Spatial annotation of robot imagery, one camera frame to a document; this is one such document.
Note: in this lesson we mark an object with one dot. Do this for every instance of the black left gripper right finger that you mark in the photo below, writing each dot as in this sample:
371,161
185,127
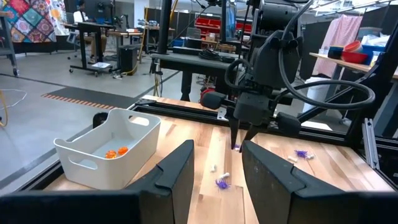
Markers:
280,199

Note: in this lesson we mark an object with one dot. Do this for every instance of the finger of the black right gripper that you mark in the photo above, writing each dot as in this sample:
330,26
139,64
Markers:
250,132
234,130

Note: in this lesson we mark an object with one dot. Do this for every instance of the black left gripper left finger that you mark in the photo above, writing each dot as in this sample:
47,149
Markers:
161,202

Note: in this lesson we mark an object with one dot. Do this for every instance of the purple plastic spider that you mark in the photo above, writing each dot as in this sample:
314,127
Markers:
236,146
301,153
222,184

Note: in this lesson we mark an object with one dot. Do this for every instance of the orange plastic pumpkin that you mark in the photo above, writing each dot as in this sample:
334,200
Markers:
122,150
111,154

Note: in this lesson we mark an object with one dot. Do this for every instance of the white plastic basket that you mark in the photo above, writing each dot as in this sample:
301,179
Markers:
124,168

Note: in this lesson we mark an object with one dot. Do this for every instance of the white waste bin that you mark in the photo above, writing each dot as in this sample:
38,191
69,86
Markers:
320,93

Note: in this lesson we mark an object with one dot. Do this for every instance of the dark grey desk with pole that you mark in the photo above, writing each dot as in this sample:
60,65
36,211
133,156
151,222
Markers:
192,60

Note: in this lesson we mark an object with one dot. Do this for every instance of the black bowl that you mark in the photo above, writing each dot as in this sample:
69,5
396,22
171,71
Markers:
335,52

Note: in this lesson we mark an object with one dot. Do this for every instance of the red storage bin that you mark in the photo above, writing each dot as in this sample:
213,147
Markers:
206,21

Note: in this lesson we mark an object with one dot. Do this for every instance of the silver aluminium extrusion piece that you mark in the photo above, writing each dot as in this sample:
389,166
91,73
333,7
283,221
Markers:
370,143

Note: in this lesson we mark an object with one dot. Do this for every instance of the pink hanging cloth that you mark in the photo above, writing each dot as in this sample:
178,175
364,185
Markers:
339,37

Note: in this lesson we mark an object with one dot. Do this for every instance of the wooden side table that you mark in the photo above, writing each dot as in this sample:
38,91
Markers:
357,66

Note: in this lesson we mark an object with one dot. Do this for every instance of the red plastic bowl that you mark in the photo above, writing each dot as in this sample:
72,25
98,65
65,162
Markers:
354,57

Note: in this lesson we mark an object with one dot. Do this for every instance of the orange plastic bowl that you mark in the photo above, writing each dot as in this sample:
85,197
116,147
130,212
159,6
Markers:
353,46

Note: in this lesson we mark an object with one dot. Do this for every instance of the black stand pole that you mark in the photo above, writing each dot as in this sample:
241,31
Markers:
164,25

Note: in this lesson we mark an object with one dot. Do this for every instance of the black mat orange striped edge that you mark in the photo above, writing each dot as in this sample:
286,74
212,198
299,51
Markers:
93,96

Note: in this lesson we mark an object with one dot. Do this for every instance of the black computer tower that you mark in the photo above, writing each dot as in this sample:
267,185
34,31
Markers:
128,59

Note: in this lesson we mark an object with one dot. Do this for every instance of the blue plastic bin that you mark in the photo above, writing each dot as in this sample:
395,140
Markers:
374,53

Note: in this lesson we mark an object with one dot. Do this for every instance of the black standing desk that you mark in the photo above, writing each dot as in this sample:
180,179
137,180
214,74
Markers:
93,28

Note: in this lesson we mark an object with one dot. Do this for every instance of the black computer monitor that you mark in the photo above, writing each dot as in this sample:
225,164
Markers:
98,7

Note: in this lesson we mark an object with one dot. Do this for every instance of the person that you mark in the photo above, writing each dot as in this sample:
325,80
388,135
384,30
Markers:
81,12

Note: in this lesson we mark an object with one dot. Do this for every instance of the grey wheeled cart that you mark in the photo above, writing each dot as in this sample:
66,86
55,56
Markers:
9,37

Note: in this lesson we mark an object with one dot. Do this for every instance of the colourful patchwork quilt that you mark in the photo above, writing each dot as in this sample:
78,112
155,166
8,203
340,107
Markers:
31,18

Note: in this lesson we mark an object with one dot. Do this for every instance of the silver angle bracket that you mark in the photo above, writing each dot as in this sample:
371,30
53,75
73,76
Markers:
222,113

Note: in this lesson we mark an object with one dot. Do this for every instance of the black aluminium table frame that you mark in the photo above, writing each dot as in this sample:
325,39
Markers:
180,109

